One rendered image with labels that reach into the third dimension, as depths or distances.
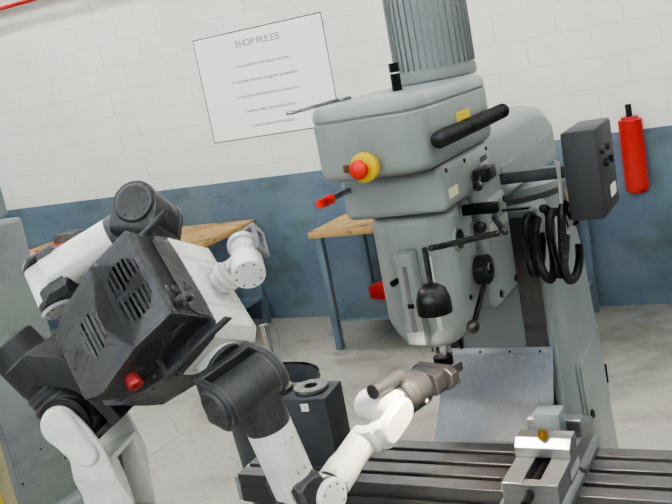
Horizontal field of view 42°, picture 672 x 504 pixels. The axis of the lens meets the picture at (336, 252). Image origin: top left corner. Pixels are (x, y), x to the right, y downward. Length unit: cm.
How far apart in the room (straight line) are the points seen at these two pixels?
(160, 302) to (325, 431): 81
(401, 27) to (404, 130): 44
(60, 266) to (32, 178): 692
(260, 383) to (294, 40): 540
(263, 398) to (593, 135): 96
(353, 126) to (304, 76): 509
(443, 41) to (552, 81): 411
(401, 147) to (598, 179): 54
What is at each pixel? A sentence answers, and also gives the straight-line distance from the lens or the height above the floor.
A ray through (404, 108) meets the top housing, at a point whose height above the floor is 186.
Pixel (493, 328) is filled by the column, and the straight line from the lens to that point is 245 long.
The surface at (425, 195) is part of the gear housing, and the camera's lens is 186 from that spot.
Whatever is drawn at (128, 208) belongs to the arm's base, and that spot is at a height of 177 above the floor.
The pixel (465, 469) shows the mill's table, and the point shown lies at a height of 99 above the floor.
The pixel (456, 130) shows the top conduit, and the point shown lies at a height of 180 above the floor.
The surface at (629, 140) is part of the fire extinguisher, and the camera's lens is 601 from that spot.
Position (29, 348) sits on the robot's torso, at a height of 152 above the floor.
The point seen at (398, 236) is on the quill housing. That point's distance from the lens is 194.
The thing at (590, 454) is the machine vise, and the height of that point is 100.
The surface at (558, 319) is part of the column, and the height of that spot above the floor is 121.
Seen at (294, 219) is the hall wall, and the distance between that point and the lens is 712.
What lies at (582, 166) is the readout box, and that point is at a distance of 209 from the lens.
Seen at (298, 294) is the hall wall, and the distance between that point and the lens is 731.
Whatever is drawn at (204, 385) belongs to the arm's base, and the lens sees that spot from 164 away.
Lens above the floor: 197
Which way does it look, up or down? 12 degrees down
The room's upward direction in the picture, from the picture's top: 11 degrees counter-clockwise
